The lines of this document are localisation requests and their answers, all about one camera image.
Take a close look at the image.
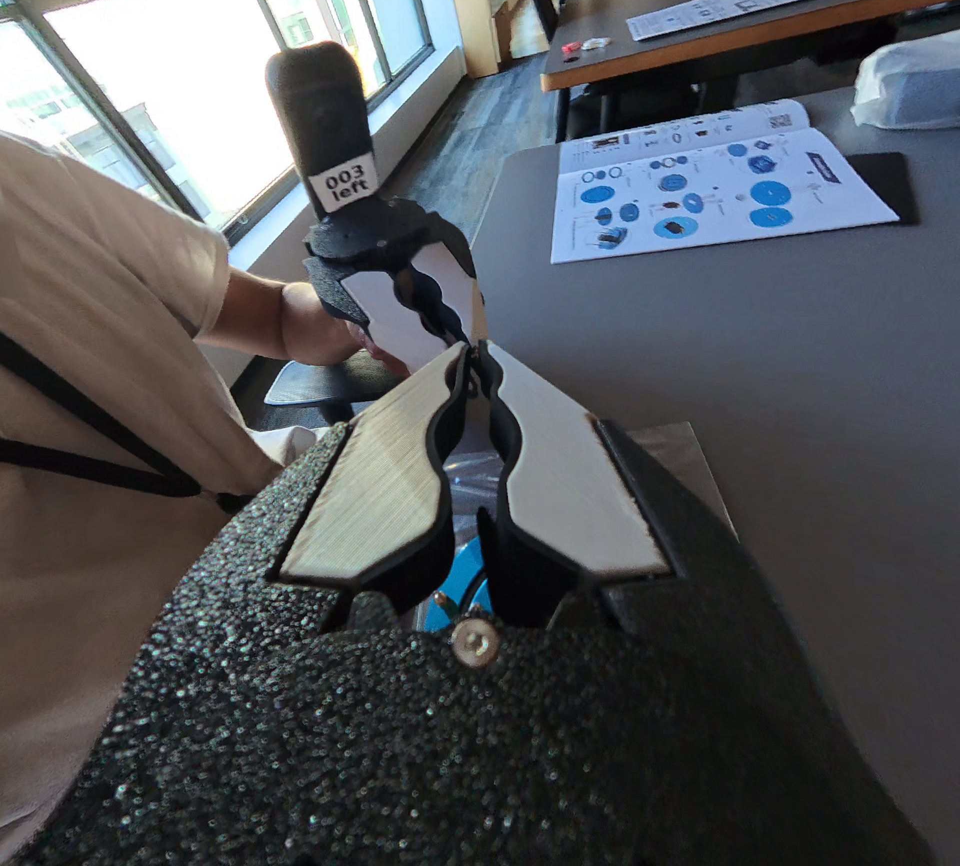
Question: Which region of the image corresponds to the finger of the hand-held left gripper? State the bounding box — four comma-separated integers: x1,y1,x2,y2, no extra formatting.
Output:
409,241,489,349
340,266,453,376

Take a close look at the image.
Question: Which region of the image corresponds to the white instruction booklet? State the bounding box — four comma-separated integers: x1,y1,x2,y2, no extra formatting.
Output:
549,98,901,265

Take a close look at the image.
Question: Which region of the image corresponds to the clear plastic bag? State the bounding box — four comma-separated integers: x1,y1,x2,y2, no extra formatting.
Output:
420,422,740,630

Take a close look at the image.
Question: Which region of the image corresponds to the blue metal turntable disc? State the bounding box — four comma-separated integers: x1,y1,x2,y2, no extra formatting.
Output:
423,534,496,633

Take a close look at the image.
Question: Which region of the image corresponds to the black pad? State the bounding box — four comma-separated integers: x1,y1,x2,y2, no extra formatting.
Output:
846,152,921,226

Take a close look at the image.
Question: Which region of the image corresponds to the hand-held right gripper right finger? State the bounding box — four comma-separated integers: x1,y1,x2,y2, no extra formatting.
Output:
477,339,674,582

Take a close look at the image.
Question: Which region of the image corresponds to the white wrapped package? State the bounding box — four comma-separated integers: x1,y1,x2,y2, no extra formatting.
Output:
851,39,960,132

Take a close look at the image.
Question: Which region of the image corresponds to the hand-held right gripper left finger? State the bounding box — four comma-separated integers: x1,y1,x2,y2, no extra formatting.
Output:
277,341,472,591

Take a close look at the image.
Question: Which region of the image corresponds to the person's left forearm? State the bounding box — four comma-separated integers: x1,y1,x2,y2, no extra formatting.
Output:
192,264,290,360

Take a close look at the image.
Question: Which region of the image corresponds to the person's left hand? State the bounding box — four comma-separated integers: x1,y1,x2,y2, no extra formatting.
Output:
281,281,412,378

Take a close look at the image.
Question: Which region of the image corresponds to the black lanyard strap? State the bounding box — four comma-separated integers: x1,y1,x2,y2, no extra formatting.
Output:
0,332,252,516

